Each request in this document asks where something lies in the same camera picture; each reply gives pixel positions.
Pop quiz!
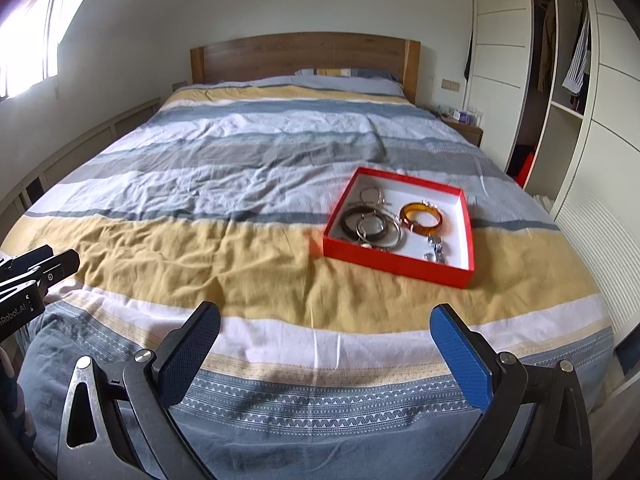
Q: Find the silver link watch bracelet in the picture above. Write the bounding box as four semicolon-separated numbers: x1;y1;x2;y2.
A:
423;235;446;265

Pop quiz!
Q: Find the amber bangle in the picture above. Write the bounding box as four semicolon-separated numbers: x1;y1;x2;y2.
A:
398;202;444;237

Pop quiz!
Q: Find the red jewelry box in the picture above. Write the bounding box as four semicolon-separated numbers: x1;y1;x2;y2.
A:
322;167;475;288

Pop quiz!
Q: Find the thin silver bangle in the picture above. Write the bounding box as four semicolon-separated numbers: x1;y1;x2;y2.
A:
354;208;402;252

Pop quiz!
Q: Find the dark olive bangle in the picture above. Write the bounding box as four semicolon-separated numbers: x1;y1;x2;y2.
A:
340;205;388;242

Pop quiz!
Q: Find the silver bead chain bracelet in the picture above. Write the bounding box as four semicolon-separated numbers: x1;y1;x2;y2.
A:
358;185;394;208

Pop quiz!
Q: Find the blue gloved left hand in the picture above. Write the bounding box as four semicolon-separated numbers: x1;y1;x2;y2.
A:
0;348;36;453

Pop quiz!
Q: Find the striped duvet cover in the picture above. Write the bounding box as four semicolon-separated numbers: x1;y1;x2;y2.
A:
1;76;614;479

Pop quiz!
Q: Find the red object in wardrobe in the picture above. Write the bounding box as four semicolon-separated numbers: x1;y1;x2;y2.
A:
515;151;535;188

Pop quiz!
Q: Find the window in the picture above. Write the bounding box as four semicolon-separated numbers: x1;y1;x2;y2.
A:
1;0;84;100

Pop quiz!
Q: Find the wooden nightstand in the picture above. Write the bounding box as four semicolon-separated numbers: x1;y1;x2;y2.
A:
425;106;484;148

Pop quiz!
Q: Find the wooden headboard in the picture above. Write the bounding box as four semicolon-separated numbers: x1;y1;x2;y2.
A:
190;32;421;103

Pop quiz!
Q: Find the hanging striped shirt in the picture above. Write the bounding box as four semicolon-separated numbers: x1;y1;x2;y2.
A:
562;12;590;96

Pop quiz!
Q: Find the white wardrobe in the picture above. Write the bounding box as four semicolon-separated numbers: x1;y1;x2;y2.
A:
464;0;639;342

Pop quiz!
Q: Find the striped pillow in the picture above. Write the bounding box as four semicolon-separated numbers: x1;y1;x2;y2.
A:
294;68;400;82

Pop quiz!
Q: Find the wall socket plate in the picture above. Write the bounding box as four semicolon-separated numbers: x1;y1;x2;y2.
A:
442;79;460;92

